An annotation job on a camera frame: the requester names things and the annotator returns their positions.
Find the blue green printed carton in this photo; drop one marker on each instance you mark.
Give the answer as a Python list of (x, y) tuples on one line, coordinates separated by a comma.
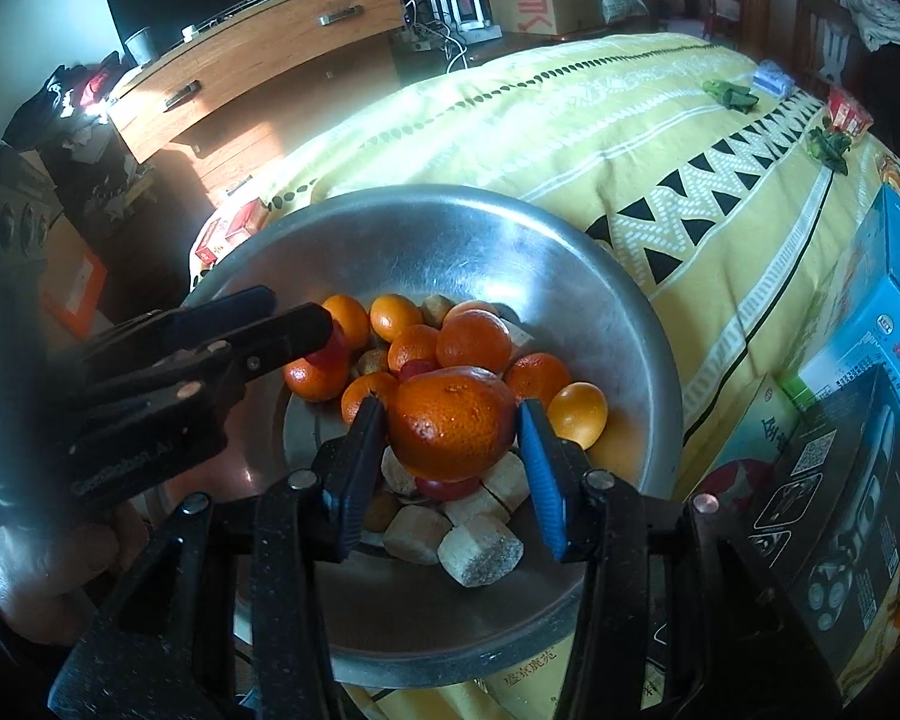
[(885, 292)]

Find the black printed box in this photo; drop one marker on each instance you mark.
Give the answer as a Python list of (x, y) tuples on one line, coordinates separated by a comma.
[(855, 510)]

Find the green bok choy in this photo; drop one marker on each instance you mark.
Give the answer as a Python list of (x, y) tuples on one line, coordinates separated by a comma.
[(729, 94), (829, 146)]

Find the heap of dark clothes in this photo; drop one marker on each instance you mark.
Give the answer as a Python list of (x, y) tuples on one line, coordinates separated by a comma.
[(60, 97)]

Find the white cloth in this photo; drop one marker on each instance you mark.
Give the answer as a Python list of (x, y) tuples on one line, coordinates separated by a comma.
[(889, 22)]

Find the pile of oranges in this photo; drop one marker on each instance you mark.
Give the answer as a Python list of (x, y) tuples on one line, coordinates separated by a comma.
[(474, 341)]

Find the wooden dresser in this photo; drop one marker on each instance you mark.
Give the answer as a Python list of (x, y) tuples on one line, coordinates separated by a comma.
[(270, 67)]

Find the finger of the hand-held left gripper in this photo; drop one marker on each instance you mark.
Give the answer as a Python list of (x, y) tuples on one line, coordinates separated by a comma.
[(292, 337), (225, 315)]

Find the dark wooden chair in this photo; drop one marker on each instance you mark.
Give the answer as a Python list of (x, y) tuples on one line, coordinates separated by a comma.
[(832, 37)]

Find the white router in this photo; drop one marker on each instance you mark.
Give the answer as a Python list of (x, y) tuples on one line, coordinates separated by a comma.
[(472, 7)]

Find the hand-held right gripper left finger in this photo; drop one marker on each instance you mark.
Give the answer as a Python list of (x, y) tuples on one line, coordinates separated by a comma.
[(352, 480)]

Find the yellow printed blanket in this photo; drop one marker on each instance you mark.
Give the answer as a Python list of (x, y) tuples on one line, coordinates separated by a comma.
[(645, 142)]

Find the yellow printed flat carton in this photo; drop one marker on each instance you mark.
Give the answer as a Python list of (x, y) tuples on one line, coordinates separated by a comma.
[(742, 450)]

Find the large rough-skinned mandarin orange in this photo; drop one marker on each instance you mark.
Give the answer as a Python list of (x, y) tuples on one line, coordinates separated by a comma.
[(450, 420)]

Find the tan cube chunk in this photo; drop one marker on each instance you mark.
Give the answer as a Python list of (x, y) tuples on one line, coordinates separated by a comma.
[(506, 481), (480, 556), (476, 508), (399, 474), (416, 534)]

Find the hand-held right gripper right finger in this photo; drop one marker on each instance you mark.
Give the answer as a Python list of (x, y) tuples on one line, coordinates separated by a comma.
[(544, 480)]

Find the red snack box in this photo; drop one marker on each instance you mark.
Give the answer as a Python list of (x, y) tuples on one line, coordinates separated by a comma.
[(847, 112)]

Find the blue small packet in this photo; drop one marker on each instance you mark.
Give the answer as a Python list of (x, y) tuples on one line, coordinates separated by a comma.
[(772, 79)]

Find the white power strip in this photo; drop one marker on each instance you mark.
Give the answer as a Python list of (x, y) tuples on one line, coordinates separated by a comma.
[(480, 35)]

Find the person's left hand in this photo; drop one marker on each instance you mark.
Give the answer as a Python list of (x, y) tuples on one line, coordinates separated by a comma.
[(52, 570)]

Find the large steel bowl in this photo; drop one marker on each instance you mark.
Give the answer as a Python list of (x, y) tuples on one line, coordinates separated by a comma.
[(457, 240)]

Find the red small packet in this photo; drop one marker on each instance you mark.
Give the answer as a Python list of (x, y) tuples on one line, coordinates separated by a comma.
[(247, 219), (211, 244)]

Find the grey cup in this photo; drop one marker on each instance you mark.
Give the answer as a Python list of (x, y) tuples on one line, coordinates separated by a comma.
[(144, 45)]

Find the orange brown cardboard box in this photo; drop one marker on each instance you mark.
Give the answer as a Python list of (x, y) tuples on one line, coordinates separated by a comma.
[(75, 292)]

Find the red cherry tomato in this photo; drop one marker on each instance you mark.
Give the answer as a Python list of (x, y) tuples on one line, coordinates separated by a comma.
[(336, 351)]

